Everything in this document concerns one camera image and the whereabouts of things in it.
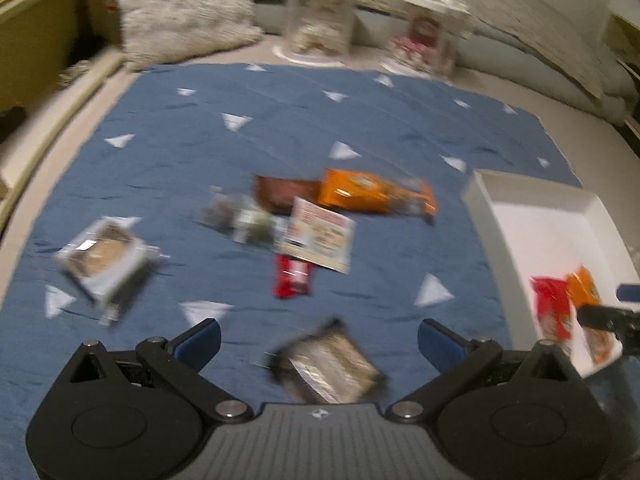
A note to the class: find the clear case pink doll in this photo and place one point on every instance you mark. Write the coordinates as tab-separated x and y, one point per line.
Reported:
426	42

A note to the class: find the beige quilted pillow right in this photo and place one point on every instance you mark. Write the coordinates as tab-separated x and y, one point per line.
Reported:
561	31

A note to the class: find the fluffy white pillow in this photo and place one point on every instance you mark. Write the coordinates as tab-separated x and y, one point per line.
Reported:
172	31

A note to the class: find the small red snack packet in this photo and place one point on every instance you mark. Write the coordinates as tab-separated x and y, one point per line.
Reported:
293	277

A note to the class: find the dark brownie cake packet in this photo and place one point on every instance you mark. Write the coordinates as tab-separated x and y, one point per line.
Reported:
325	366

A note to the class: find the clear pastry cake packet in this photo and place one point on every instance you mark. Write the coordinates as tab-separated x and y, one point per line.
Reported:
109	263

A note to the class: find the grey folded duvet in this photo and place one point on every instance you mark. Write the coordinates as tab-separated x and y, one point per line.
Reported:
493	53

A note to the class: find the white shallow cardboard box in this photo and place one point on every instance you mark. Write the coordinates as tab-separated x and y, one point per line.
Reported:
533	228

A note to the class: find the white printed snack sachet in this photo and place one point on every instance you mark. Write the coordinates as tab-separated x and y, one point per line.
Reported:
319	236

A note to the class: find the wooden bedside shelf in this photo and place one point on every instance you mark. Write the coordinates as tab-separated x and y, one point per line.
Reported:
55	55

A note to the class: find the brown chocolate packet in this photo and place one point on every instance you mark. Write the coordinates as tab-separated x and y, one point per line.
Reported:
278	195

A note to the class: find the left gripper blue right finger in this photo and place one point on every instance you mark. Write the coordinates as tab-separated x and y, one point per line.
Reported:
443	348

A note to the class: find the clear green candy packet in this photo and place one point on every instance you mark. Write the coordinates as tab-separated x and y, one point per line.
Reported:
239	217

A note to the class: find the clear case white doll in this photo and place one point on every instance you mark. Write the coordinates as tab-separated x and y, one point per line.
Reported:
317	33

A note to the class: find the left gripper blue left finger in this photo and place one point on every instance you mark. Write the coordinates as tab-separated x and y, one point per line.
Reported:
198	345

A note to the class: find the orange biscuit packet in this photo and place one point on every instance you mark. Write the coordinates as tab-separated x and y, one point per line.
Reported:
600	342
360	191

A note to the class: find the blue quilted triangle blanket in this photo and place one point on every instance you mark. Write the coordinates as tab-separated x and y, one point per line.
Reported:
193	160

